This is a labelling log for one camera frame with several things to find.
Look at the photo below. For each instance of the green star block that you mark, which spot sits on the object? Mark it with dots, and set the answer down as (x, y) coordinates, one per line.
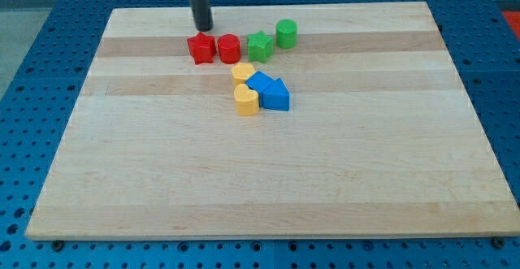
(260, 47)

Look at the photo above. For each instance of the red star block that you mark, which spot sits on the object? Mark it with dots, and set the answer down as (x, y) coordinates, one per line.
(202, 48)

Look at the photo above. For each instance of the yellow heart block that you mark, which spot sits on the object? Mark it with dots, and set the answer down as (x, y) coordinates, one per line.
(246, 100)

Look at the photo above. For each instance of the blue triangle block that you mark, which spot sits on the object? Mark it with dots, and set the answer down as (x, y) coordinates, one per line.
(276, 96)

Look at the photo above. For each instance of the blue cube block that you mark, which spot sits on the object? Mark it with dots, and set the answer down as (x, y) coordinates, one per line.
(259, 82)

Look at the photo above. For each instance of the yellow hexagon block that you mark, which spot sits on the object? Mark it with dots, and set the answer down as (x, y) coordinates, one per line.
(241, 72)

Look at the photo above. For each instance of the red cylinder block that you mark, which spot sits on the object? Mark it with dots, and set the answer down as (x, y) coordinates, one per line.
(229, 46)

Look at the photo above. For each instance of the green cylinder block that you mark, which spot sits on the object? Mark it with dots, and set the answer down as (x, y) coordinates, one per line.
(286, 34)

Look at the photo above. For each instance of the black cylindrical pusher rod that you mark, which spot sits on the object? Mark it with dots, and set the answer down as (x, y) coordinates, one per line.
(202, 15)

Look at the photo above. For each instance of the light wooden board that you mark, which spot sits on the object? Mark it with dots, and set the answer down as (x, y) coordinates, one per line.
(381, 139)

